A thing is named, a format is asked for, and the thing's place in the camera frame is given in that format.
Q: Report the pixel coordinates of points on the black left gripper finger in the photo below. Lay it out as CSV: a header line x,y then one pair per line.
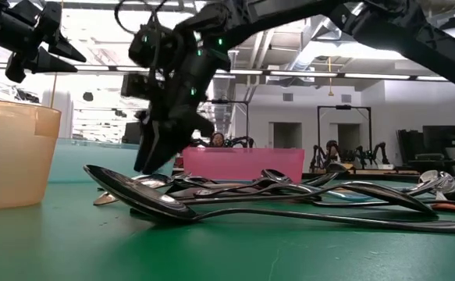
x,y
63,46
49,62

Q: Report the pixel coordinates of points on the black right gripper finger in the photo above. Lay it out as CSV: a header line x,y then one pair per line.
x,y
146,144
176,132

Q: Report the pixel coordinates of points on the black background robot arm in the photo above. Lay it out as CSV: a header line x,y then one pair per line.
x,y
242,140
379,150
317,156
200,143

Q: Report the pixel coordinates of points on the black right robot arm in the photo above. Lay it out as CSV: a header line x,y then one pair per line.
x,y
406,35

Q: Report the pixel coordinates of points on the black monitor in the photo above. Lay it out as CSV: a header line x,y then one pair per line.
x,y
131,134

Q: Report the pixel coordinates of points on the person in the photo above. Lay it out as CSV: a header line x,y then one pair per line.
x,y
217,139

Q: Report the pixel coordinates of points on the large foreground steel spoon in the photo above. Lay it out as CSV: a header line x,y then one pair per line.
x,y
145,195

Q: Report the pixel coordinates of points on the black ceiling dome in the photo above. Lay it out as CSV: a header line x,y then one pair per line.
x,y
88,97

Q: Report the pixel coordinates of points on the teal translucent plastic bin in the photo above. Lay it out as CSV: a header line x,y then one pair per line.
x,y
94,164

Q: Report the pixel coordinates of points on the pink plastic bin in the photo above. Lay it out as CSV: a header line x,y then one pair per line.
x,y
242,164

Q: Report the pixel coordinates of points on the amber translucent plastic bin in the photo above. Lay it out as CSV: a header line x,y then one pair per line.
x,y
8,164

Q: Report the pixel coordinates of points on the long ceiling light strip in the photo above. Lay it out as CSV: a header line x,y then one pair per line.
x,y
301,73

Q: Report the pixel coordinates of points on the green table mat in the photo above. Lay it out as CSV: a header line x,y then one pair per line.
x,y
227,253

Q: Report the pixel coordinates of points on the wooden workbench grey legs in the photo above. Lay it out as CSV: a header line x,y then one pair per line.
x,y
387,171

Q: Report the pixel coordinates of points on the black monitor bank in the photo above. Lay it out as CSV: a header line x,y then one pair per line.
x,y
441,138

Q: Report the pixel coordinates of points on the silver ventilation duct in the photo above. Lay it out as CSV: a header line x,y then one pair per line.
x,y
225,97
313,35

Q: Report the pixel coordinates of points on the black gantry frame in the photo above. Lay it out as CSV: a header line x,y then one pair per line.
x,y
231,102
344,107

